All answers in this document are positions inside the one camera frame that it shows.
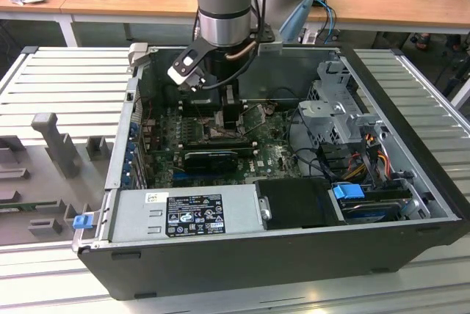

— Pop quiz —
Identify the grey plastic case latch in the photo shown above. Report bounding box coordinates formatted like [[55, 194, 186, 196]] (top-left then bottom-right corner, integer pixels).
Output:
[[127, 43, 150, 70]]

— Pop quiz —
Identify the green RAM stick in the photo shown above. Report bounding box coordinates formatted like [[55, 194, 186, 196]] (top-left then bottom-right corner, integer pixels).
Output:
[[0, 199, 62, 215]]

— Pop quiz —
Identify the grey power supply unit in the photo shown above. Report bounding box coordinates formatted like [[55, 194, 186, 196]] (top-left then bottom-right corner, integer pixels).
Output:
[[108, 184, 266, 244]]

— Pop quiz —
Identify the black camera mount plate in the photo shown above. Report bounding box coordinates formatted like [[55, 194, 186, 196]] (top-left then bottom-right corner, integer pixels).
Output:
[[171, 37, 214, 75]]

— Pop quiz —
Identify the black RAM slot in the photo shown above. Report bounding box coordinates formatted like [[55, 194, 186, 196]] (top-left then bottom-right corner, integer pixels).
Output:
[[180, 103, 246, 109], [181, 136, 256, 142], [181, 140, 256, 145], [180, 100, 246, 106], [180, 111, 246, 117], [181, 143, 256, 148], [181, 147, 256, 152], [180, 107, 246, 113]]

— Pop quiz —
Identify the hard disk in blue carrier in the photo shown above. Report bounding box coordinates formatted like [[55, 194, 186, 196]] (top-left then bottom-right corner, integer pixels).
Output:
[[329, 183, 411, 225]]

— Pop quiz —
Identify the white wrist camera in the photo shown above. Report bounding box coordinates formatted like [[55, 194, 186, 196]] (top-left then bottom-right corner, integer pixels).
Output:
[[167, 55, 209, 92]]

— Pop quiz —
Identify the black wire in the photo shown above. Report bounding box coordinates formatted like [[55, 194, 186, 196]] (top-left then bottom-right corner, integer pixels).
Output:
[[267, 87, 299, 113], [286, 106, 333, 179]]

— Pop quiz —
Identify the blue cable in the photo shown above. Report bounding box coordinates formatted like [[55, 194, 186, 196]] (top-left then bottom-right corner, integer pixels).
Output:
[[311, 0, 338, 43]]

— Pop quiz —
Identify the black plastic shroud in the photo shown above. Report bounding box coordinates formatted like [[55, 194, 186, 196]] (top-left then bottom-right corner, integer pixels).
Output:
[[253, 177, 348, 230]]

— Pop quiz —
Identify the yellow wire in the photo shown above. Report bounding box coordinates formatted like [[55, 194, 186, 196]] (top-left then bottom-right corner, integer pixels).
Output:
[[344, 165, 368, 183]]

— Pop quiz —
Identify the black camera cable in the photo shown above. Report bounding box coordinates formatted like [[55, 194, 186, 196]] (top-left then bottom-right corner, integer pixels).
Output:
[[198, 71, 240, 91]]

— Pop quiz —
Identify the black open PC case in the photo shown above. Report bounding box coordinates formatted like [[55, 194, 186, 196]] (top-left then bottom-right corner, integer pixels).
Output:
[[71, 43, 464, 301]]

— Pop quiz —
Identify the black graphics card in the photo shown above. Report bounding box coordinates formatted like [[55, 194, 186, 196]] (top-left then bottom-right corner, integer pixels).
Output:
[[182, 150, 239, 172]]

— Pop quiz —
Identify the metal socket cover frame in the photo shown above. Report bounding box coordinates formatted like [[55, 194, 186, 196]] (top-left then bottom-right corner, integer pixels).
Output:
[[238, 103, 267, 135]]

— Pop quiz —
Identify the orange wire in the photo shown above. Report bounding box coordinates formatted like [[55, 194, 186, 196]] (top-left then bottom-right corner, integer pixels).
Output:
[[374, 147, 391, 183]]

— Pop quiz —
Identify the metal CPU socket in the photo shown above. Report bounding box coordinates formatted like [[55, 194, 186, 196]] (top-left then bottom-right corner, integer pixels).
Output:
[[200, 115, 247, 141]]

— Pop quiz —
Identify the green motherboard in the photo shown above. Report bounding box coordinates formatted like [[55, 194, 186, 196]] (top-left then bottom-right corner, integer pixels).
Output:
[[145, 103, 308, 189]]

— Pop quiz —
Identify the thin red wire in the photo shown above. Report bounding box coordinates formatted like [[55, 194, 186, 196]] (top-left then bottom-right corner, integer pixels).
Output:
[[142, 96, 159, 127]]

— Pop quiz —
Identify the grey camera bracket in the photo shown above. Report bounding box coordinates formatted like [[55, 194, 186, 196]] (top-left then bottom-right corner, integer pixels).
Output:
[[253, 22, 284, 55]]

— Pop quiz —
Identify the person foot in sandal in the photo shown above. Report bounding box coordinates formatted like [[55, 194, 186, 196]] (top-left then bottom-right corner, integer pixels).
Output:
[[410, 32, 434, 52]]

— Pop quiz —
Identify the grey metal disk bay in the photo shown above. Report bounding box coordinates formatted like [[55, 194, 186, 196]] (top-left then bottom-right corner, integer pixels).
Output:
[[296, 57, 392, 148]]

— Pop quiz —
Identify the brown cable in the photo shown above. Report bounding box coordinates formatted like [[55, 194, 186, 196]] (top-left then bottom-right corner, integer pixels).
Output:
[[224, 39, 257, 62]]

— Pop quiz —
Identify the grey parts rack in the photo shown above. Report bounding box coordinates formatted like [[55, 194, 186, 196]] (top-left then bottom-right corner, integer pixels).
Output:
[[0, 112, 115, 247]]

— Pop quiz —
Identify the blue plastic latch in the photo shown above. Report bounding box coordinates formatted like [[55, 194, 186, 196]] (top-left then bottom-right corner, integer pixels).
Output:
[[72, 214, 93, 230]]

